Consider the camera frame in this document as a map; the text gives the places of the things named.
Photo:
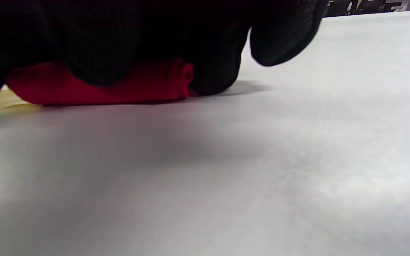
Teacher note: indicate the person's right hand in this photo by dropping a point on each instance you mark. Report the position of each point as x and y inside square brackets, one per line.
[137, 32]

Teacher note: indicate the yellow ribbed basket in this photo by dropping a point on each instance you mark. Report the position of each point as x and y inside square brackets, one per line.
[2, 103]

